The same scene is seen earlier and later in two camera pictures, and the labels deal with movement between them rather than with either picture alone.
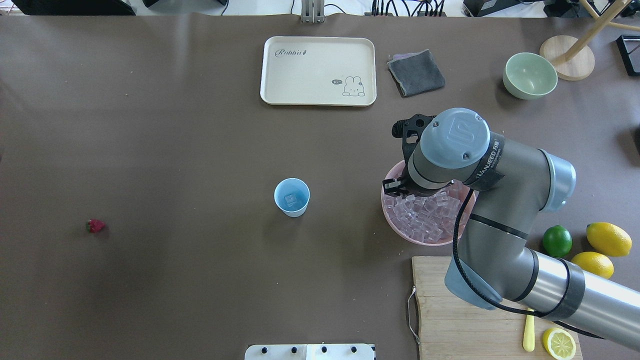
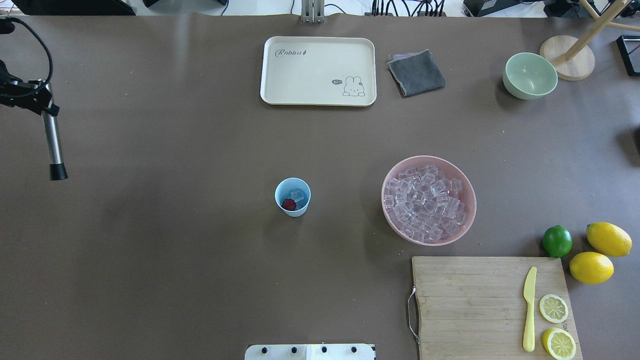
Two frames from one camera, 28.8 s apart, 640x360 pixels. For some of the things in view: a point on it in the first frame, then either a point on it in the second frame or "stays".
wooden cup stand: [574, 59] stays
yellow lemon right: [608, 239] stays
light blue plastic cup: [292, 195] stays
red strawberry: [95, 225] -> [289, 204]
